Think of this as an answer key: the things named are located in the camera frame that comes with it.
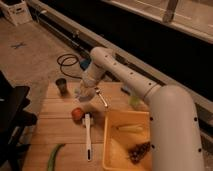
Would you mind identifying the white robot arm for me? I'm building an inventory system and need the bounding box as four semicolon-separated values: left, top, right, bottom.
77;47;205;171

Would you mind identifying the black chair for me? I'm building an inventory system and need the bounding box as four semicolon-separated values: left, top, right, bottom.
0;70;37;171

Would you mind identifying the black cable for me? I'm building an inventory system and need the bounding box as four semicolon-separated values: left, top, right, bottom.
56;53;91;81

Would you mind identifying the bunch of dark grapes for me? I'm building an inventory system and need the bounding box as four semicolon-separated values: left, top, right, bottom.
128;142;150;164

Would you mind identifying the metal spoon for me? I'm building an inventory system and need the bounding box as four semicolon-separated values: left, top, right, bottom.
95;87;108;108

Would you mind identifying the white cardboard box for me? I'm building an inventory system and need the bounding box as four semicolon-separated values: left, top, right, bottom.
0;0;32;26

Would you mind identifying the yellow plastic bin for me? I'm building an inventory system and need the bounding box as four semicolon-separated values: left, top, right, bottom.
102;110;152;171

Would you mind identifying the orange ball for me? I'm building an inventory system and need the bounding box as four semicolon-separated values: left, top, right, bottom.
71;107;84;122

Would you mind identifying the dark metal cup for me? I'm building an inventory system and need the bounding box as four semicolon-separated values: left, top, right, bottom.
55;78;68;95

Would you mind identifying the blue power box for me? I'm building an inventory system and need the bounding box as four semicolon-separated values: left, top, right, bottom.
80;59;91;70

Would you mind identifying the light blue towel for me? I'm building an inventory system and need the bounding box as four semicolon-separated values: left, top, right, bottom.
75;88;94;102

